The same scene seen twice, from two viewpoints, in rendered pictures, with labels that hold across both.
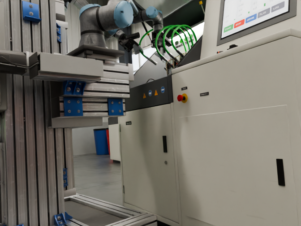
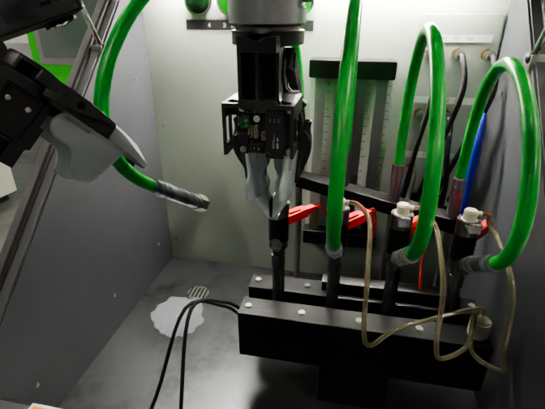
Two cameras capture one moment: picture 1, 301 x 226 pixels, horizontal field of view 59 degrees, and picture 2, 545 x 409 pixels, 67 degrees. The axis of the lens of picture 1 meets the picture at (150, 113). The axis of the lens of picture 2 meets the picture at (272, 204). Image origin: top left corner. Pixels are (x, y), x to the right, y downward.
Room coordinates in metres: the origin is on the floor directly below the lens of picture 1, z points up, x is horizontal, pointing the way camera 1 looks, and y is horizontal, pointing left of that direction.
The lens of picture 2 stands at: (1.62, 0.20, 1.38)
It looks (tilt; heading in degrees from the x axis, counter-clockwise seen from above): 26 degrees down; 316
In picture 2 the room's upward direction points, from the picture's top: straight up
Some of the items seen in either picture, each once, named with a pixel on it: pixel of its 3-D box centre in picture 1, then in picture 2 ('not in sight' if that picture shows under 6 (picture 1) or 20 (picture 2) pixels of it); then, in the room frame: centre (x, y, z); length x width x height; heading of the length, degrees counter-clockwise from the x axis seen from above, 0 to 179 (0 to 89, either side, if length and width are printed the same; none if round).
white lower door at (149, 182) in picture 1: (144, 159); not in sight; (1.83, 0.06, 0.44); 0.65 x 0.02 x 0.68; 34
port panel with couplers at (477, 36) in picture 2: not in sight; (444, 113); (1.92, -0.50, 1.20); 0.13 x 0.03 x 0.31; 34
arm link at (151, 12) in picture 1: (150, 14); not in sight; (1.85, -0.05, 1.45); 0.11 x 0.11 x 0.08; 70
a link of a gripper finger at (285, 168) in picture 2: (161, 53); (281, 188); (1.92, -0.10, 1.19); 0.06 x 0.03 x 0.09; 124
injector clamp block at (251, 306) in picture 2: not in sight; (354, 343); (1.87, -0.22, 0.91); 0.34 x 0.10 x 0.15; 34
